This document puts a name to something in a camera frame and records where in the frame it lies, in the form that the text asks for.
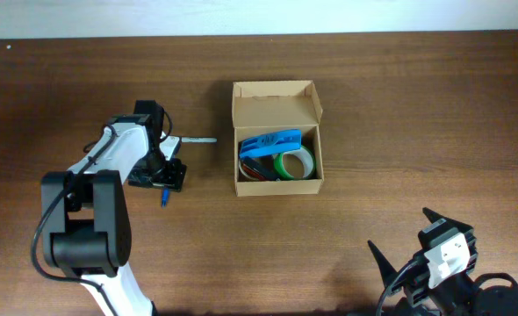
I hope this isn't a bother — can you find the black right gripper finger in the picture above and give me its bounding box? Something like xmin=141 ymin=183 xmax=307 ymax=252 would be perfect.
xmin=422 ymin=207 xmax=450 ymax=224
xmin=367 ymin=241 xmax=403 ymax=296

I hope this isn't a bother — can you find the blue pen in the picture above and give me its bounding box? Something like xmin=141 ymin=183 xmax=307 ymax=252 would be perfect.
xmin=161 ymin=189 xmax=170 ymax=208

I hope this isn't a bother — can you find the black silver marker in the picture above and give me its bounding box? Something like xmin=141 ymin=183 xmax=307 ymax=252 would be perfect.
xmin=181 ymin=137 xmax=217 ymax=144

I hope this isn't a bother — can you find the white tape roll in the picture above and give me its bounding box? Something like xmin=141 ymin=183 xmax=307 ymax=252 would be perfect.
xmin=238 ymin=160 xmax=262 ymax=181

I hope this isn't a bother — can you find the orange black stapler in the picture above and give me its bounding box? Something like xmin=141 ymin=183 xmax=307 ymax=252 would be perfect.
xmin=241 ymin=157 xmax=280 ymax=181

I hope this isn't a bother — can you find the blue plastic case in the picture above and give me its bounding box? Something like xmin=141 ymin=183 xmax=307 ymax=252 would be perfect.
xmin=239 ymin=129 xmax=302 ymax=159

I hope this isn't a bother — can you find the cardboard box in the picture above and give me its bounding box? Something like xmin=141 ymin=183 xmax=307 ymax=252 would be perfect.
xmin=232 ymin=80 xmax=325 ymax=197

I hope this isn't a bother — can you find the green tape roll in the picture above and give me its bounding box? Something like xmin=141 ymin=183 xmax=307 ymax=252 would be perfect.
xmin=274 ymin=146 xmax=316 ymax=180

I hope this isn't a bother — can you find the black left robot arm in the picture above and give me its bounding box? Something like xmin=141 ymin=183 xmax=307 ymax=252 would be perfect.
xmin=30 ymin=100 xmax=187 ymax=315

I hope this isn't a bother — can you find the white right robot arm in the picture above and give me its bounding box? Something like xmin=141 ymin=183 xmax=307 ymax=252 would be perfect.
xmin=368 ymin=207 xmax=518 ymax=316

